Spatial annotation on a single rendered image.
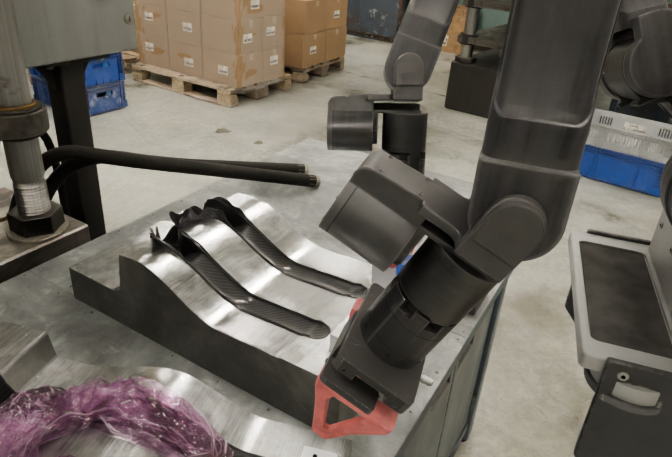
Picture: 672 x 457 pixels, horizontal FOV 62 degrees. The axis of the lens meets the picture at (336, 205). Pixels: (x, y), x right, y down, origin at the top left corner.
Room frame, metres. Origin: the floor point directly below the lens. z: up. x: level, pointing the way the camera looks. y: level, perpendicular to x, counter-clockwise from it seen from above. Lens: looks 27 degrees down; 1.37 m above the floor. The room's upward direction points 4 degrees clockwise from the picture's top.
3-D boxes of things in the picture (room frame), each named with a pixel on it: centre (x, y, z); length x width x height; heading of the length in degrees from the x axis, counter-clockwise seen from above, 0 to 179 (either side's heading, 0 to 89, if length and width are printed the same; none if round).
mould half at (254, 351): (0.72, 0.13, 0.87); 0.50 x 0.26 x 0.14; 61
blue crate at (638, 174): (3.45, -1.84, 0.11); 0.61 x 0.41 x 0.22; 54
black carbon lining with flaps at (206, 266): (0.70, 0.12, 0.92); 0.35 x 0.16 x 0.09; 61
